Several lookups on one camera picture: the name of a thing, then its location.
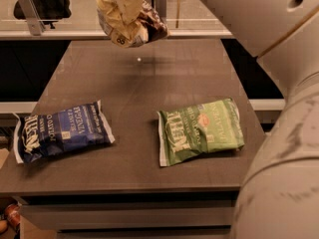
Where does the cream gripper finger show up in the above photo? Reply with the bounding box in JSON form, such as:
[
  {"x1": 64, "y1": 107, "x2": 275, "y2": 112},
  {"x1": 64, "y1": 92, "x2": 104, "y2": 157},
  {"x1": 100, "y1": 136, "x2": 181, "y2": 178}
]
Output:
[{"x1": 103, "y1": 0, "x2": 146, "y2": 27}]

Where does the brown sea salt chip bag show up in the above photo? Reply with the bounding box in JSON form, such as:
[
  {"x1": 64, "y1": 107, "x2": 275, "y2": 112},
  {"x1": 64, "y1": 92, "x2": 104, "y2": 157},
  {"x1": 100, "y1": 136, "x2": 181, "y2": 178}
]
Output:
[{"x1": 96, "y1": 0, "x2": 168, "y2": 48}]

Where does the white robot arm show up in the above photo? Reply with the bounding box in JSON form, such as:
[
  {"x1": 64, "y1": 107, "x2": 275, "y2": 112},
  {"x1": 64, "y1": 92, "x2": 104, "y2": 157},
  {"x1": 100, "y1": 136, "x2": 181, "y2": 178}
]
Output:
[{"x1": 200, "y1": 0, "x2": 319, "y2": 239}]

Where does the green jalapeno chip bag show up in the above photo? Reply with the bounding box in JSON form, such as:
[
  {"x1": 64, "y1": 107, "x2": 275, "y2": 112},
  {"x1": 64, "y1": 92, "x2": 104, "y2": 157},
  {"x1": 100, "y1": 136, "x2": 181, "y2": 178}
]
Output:
[{"x1": 158, "y1": 98, "x2": 244, "y2": 167}]

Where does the blue salt vinegar chip bag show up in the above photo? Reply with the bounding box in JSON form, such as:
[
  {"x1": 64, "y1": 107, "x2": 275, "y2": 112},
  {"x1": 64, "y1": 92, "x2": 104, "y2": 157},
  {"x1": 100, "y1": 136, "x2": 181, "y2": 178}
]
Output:
[{"x1": 13, "y1": 101, "x2": 115, "y2": 164}]

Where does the black office chair left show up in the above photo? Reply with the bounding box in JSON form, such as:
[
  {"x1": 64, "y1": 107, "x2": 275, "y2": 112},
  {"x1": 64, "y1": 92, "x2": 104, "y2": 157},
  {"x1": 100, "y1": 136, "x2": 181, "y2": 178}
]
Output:
[{"x1": 13, "y1": 0, "x2": 72, "y2": 30}]

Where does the grey table drawer front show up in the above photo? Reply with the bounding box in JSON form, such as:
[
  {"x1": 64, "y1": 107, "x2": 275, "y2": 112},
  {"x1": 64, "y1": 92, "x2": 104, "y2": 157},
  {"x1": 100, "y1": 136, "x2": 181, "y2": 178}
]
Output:
[{"x1": 21, "y1": 201, "x2": 234, "y2": 230}]

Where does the red brown object on floor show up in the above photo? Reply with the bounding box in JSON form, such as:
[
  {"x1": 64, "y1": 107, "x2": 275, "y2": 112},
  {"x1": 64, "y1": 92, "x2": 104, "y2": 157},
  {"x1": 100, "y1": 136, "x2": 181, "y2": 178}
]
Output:
[{"x1": 4, "y1": 203, "x2": 20, "y2": 232}]

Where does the grey metal bracket middle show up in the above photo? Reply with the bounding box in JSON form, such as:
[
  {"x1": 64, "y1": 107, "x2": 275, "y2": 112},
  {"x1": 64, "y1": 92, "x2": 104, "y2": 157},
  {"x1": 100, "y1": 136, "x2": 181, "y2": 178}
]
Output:
[{"x1": 155, "y1": 0, "x2": 166, "y2": 21}]

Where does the grey metal bracket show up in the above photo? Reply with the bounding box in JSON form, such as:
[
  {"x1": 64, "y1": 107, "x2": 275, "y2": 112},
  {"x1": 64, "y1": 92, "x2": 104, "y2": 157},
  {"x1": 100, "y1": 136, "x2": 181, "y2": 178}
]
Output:
[
  {"x1": 155, "y1": 0, "x2": 166, "y2": 21},
  {"x1": 18, "y1": 0, "x2": 45, "y2": 36}
]

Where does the grey metal bracket left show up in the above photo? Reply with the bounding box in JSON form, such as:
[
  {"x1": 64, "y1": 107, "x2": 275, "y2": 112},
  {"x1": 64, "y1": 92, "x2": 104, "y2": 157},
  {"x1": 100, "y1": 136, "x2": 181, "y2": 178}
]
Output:
[{"x1": 18, "y1": 0, "x2": 45, "y2": 36}]

